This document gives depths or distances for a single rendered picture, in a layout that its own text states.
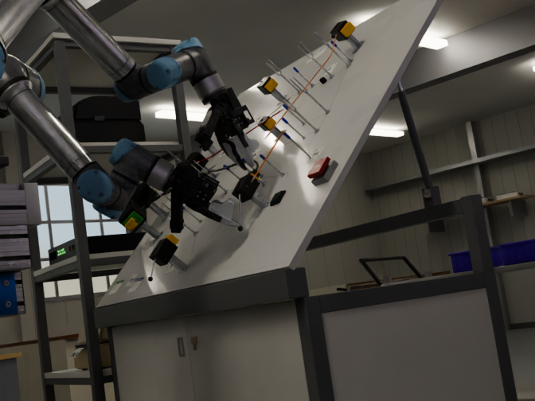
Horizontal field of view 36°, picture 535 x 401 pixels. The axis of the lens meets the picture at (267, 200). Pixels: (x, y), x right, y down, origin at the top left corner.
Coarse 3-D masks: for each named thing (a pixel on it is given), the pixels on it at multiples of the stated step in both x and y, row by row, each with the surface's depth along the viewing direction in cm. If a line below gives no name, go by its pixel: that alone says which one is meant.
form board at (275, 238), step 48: (432, 0) 220; (336, 48) 261; (384, 48) 225; (240, 96) 318; (288, 96) 266; (336, 96) 229; (384, 96) 201; (288, 144) 233; (336, 144) 204; (288, 192) 207; (336, 192) 188; (144, 240) 285; (192, 240) 242; (240, 240) 211; (288, 240) 187; (144, 288) 247; (192, 288) 216
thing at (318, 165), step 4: (320, 160) 195; (324, 160) 193; (328, 160) 193; (316, 164) 195; (320, 164) 193; (324, 164) 192; (312, 168) 195; (316, 168) 193; (320, 168) 192; (324, 168) 192; (312, 172) 194; (316, 172) 192; (320, 172) 191; (324, 172) 193; (308, 176) 195; (312, 176) 194; (316, 176) 193
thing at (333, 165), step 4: (328, 164) 194; (332, 164) 193; (336, 164) 194; (328, 168) 193; (332, 168) 193; (328, 172) 192; (332, 172) 193; (320, 176) 193; (324, 176) 191; (328, 176) 192; (312, 180) 196; (316, 180) 194; (320, 180) 193; (324, 180) 192; (328, 180) 192; (316, 184) 195; (320, 184) 194
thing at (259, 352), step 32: (192, 320) 223; (224, 320) 208; (256, 320) 195; (288, 320) 184; (192, 352) 224; (224, 352) 209; (256, 352) 196; (288, 352) 184; (224, 384) 210; (256, 384) 197; (288, 384) 185
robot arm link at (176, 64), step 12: (156, 60) 201; (168, 60) 201; (180, 60) 204; (192, 60) 207; (144, 72) 207; (156, 72) 201; (168, 72) 200; (180, 72) 203; (192, 72) 207; (144, 84) 207; (156, 84) 203; (168, 84) 202
